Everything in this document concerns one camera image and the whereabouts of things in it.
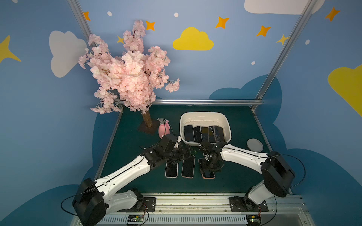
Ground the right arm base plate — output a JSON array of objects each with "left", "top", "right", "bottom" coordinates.
[{"left": 229, "top": 196, "right": 269, "bottom": 212}]

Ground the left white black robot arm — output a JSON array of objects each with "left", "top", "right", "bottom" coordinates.
[{"left": 72, "top": 134, "right": 194, "bottom": 226}]

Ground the white plastic storage box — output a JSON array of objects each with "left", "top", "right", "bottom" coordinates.
[{"left": 180, "top": 112, "right": 232, "bottom": 146}]

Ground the grey round disc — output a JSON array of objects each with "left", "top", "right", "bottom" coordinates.
[{"left": 247, "top": 138, "right": 264, "bottom": 153}]

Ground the aluminium rail base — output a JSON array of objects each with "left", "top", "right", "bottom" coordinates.
[{"left": 95, "top": 193, "right": 315, "bottom": 226}]

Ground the pink case phone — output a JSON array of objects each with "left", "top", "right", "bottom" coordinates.
[
  {"left": 198, "top": 159, "right": 215, "bottom": 179},
  {"left": 182, "top": 156, "right": 195, "bottom": 179}
]

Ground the right green circuit board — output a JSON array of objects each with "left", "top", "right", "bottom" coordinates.
[{"left": 246, "top": 215, "right": 261, "bottom": 226}]

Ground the left green circuit board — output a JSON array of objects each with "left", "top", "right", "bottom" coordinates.
[{"left": 127, "top": 215, "right": 144, "bottom": 224}]

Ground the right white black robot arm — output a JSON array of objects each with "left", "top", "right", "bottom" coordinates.
[{"left": 199, "top": 140, "right": 295, "bottom": 208}]

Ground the white case phone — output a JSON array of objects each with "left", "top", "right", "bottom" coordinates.
[{"left": 165, "top": 163, "right": 179, "bottom": 179}]

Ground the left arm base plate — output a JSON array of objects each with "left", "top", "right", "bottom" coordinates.
[{"left": 117, "top": 197, "right": 156, "bottom": 212}]

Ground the pink spray bottle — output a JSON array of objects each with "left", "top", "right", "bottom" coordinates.
[{"left": 157, "top": 118, "right": 171, "bottom": 138}]

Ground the pink cherry blossom tree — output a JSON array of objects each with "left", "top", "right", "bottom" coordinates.
[{"left": 78, "top": 20, "right": 180, "bottom": 128}]

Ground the green circuit board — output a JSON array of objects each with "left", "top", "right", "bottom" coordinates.
[
  {"left": 246, "top": 215, "right": 261, "bottom": 226},
  {"left": 127, "top": 215, "right": 144, "bottom": 224}
]

